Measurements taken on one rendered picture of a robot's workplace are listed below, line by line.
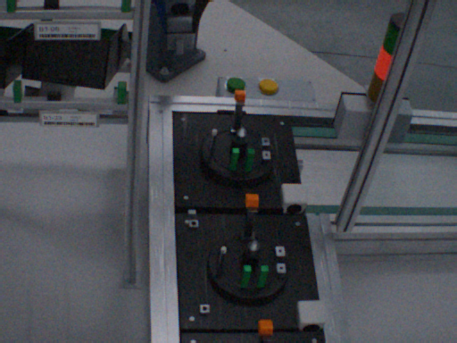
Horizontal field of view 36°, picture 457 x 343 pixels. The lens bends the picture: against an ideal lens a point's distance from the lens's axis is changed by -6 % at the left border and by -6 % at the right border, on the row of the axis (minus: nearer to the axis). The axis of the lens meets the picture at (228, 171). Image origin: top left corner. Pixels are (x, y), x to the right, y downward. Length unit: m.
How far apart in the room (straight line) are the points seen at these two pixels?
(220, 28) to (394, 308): 0.88
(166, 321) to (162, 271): 0.10
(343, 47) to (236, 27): 1.50
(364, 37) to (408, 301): 2.19
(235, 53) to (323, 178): 0.47
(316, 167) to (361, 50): 1.91
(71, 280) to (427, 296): 0.69
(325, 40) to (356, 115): 2.21
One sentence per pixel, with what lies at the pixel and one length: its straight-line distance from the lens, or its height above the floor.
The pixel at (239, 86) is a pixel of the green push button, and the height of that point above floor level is 0.97.
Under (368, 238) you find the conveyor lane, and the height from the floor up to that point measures 0.94.
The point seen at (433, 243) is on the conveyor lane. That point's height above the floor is 0.92.
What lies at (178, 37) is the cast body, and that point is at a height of 1.24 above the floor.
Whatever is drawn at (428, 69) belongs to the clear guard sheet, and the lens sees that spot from 1.13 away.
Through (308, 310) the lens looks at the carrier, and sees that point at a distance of 1.23.
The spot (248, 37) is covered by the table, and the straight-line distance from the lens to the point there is 1.90.
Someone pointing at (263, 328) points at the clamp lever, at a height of 1.07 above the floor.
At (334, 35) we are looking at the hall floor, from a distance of 3.44.
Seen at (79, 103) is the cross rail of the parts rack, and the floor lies 1.31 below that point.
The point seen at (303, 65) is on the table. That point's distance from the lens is 1.85.
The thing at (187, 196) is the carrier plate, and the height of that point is 0.97.
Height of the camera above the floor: 2.02
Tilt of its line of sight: 48 degrees down
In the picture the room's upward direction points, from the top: 10 degrees clockwise
